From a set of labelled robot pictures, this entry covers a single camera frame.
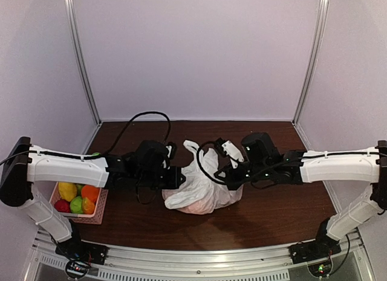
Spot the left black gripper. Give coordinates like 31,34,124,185
136,165,186,189

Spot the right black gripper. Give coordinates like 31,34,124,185
214,161,271,192

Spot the white plastic bag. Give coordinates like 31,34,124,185
162,140,243,215

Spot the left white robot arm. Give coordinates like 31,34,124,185
1,137,186,259

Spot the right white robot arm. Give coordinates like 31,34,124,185
214,140,386,258

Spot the orange fruit in basket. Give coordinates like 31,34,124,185
81,185,100,204

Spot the yellow orange fruit toy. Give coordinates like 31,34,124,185
82,197,96,215

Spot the red fruit toy in basket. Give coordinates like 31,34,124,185
54,199,71,213

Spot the pink perforated basket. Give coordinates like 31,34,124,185
50,182,108,225

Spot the light green apple toy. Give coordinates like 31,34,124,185
70,196,83,214

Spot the yellow lemon toy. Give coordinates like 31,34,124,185
58,182,77,202

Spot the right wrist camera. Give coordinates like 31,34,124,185
216,138,244,169

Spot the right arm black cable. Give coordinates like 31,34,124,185
195,141,227,185

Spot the front aluminium rail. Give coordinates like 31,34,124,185
21,229,376,280

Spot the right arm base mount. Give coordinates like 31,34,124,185
288,241,342,279

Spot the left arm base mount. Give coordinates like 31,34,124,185
50,236,108,280

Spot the right aluminium frame post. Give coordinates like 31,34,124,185
292,0,330,126

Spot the aluminium frame post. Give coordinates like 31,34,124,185
64,0,102,125
292,0,330,126

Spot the left aluminium frame post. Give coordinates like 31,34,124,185
64,0,102,125

